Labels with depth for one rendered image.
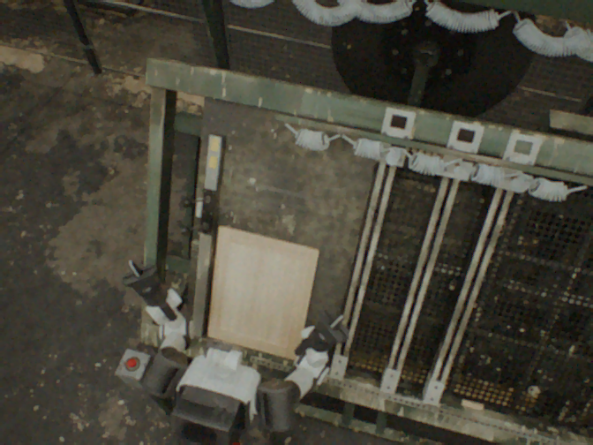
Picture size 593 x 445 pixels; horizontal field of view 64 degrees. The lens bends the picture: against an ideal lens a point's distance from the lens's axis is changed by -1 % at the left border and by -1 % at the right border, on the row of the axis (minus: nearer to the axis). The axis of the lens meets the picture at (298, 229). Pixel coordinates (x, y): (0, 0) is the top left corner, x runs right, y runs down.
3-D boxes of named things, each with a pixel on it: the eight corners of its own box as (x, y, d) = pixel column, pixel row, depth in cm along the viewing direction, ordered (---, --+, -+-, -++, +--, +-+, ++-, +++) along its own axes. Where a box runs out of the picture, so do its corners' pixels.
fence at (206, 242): (194, 329, 226) (191, 335, 222) (213, 133, 189) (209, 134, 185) (204, 333, 225) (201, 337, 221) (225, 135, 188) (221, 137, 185)
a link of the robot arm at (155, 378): (170, 377, 183) (162, 395, 169) (149, 366, 181) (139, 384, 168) (184, 352, 181) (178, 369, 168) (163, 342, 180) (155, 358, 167)
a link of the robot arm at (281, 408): (303, 411, 173) (288, 428, 161) (281, 409, 177) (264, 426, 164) (300, 380, 173) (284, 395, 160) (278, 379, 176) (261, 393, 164)
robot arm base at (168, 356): (176, 390, 180) (168, 405, 169) (146, 373, 180) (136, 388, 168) (194, 358, 179) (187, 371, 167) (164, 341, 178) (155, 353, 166)
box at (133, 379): (125, 384, 224) (114, 373, 209) (137, 360, 230) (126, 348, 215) (149, 391, 222) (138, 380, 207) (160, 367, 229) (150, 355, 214)
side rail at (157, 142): (152, 310, 234) (141, 322, 224) (164, 82, 192) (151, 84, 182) (163, 313, 234) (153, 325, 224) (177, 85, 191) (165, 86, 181)
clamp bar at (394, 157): (326, 365, 217) (318, 401, 195) (387, 103, 171) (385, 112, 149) (348, 372, 216) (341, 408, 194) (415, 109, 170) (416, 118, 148)
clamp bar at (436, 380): (417, 390, 211) (419, 430, 189) (506, 127, 166) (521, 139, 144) (440, 396, 210) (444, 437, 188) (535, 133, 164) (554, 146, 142)
